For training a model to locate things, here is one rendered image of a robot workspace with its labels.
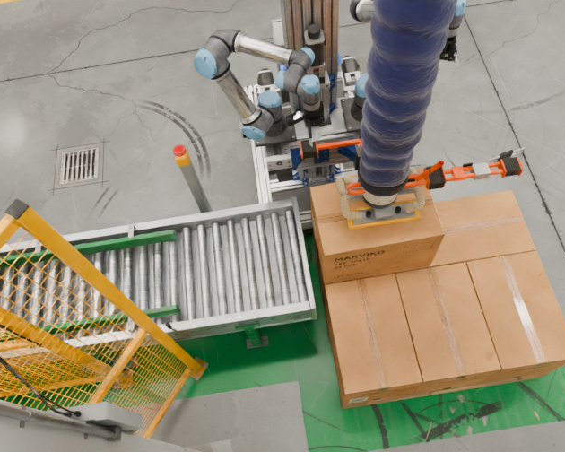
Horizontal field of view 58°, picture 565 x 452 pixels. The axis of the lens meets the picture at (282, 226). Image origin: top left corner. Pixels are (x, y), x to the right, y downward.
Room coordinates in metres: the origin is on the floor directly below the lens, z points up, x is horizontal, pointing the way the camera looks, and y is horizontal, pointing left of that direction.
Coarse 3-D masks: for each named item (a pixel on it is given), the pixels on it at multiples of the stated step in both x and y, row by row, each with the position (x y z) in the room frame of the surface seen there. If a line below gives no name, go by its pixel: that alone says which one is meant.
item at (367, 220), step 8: (360, 208) 1.13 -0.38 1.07; (368, 208) 1.12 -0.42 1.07; (392, 208) 1.10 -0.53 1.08; (400, 208) 1.08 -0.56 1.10; (368, 216) 1.07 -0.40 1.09; (400, 216) 1.05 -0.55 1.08; (408, 216) 1.04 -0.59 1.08; (416, 216) 1.04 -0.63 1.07; (352, 224) 1.05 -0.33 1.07; (360, 224) 1.05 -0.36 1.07; (368, 224) 1.04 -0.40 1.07; (376, 224) 1.03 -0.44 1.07; (384, 224) 1.03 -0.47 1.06
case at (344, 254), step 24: (312, 192) 1.34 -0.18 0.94; (336, 192) 1.32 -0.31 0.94; (312, 216) 1.33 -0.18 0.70; (336, 216) 1.18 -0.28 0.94; (432, 216) 1.08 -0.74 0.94; (336, 240) 1.04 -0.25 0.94; (360, 240) 1.02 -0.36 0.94; (384, 240) 1.00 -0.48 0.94; (408, 240) 0.98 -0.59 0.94; (432, 240) 0.98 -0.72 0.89; (336, 264) 0.98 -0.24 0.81; (360, 264) 0.98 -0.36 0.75; (384, 264) 0.98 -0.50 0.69; (408, 264) 0.98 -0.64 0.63
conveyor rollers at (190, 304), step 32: (256, 224) 1.42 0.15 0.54; (288, 224) 1.39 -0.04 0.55; (96, 256) 1.39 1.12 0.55; (128, 256) 1.36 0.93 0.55; (160, 256) 1.32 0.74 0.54; (32, 288) 1.27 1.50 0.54; (64, 288) 1.23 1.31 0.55; (128, 288) 1.16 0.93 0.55; (160, 288) 1.13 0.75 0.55; (192, 288) 1.09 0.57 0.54; (224, 288) 1.06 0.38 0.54; (256, 288) 1.03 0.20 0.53; (288, 288) 0.99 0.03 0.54; (32, 320) 1.07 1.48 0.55; (64, 320) 1.03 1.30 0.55; (160, 320) 0.93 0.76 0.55
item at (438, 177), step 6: (426, 168) 1.21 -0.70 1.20; (432, 174) 1.17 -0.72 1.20; (438, 174) 1.17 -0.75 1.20; (444, 174) 1.16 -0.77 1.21; (432, 180) 1.14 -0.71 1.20; (438, 180) 1.14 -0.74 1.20; (444, 180) 1.13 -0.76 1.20; (426, 186) 1.14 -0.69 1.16; (432, 186) 1.13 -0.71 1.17; (438, 186) 1.12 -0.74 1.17; (444, 186) 1.13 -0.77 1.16
